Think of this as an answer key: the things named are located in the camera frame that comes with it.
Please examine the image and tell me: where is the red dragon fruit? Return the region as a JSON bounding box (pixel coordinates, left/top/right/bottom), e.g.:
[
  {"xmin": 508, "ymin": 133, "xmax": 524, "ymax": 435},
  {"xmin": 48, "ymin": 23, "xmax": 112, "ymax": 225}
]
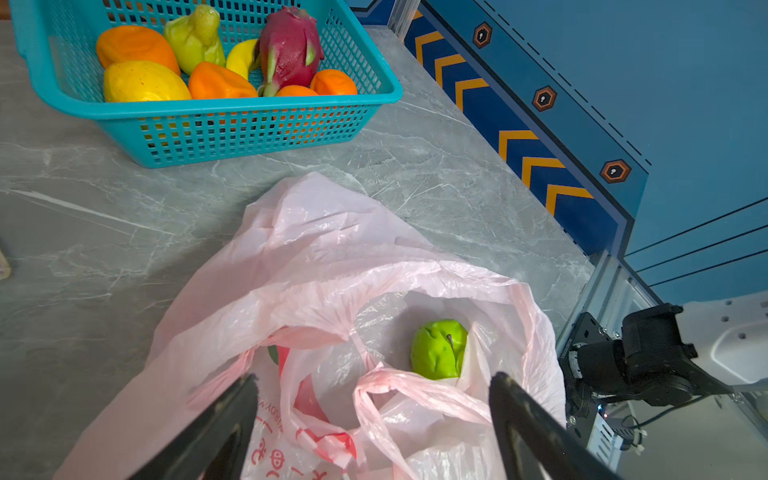
[{"xmin": 256, "ymin": 6, "xmax": 325, "ymax": 97}]

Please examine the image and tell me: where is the orange mandarin fruit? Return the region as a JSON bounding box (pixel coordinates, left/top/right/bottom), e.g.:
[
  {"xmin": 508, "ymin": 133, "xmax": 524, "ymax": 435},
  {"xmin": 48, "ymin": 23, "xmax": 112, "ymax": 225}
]
[{"xmin": 276, "ymin": 85, "xmax": 318, "ymax": 97}]

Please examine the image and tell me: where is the teal plastic basket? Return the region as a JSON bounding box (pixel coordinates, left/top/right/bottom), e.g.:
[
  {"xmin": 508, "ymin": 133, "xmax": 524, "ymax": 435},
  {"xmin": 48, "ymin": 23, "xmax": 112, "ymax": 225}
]
[{"xmin": 10, "ymin": 1, "xmax": 402, "ymax": 168}]

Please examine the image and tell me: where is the small orange tangerine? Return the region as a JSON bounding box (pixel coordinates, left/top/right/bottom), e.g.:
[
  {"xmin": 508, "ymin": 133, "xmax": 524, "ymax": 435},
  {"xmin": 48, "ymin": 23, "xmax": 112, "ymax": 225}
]
[{"xmin": 188, "ymin": 62, "xmax": 258, "ymax": 100}]

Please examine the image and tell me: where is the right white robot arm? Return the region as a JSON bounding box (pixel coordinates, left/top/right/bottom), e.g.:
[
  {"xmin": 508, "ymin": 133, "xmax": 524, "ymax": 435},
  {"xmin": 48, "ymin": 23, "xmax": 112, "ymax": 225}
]
[{"xmin": 559, "ymin": 292, "xmax": 767, "ymax": 417}]

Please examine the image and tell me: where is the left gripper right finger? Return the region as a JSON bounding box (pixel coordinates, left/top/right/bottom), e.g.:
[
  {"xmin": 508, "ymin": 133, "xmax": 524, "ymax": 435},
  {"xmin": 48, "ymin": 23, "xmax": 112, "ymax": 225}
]
[{"xmin": 489, "ymin": 372, "xmax": 618, "ymax": 479}]

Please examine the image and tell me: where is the yellow lemon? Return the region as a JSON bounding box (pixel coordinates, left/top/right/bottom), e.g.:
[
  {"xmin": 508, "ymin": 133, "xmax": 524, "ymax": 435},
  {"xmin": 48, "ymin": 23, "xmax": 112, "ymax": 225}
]
[{"xmin": 104, "ymin": 60, "xmax": 192, "ymax": 103}]

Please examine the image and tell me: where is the green apple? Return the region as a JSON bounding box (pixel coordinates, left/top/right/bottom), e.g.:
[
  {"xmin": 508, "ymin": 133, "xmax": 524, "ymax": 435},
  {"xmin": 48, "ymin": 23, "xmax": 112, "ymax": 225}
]
[{"xmin": 410, "ymin": 319, "xmax": 468, "ymax": 380}]

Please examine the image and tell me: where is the orange persimmon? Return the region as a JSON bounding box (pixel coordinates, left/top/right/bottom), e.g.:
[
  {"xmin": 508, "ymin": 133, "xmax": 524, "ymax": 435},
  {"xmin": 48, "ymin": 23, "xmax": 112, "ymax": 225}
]
[{"xmin": 96, "ymin": 25, "xmax": 181, "ymax": 75}]

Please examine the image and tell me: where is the yellow banana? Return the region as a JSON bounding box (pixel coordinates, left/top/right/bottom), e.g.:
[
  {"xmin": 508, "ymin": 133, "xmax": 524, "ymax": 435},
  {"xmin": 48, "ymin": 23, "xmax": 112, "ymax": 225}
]
[{"xmin": 226, "ymin": 39, "xmax": 259, "ymax": 80}]

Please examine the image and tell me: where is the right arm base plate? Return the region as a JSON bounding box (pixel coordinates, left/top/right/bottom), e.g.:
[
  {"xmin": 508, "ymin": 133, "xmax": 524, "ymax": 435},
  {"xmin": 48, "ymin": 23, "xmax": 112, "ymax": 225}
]
[{"xmin": 558, "ymin": 312, "xmax": 645, "ymax": 473}]

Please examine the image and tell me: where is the pink plastic bag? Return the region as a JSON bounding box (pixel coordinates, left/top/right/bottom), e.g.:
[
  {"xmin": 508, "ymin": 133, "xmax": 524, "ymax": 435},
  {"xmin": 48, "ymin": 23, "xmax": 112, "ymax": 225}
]
[{"xmin": 56, "ymin": 173, "xmax": 566, "ymax": 479}]

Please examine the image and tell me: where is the green pear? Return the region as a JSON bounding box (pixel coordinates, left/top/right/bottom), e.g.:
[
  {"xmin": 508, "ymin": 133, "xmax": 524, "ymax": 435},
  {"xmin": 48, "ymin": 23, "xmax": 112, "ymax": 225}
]
[{"xmin": 163, "ymin": 4, "xmax": 226, "ymax": 75}]

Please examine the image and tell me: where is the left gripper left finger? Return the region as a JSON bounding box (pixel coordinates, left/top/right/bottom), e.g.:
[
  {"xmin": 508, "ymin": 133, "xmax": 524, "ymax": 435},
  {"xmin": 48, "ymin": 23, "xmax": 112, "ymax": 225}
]
[{"xmin": 130, "ymin": 374, "xmax": 259, "ymax": 480}]

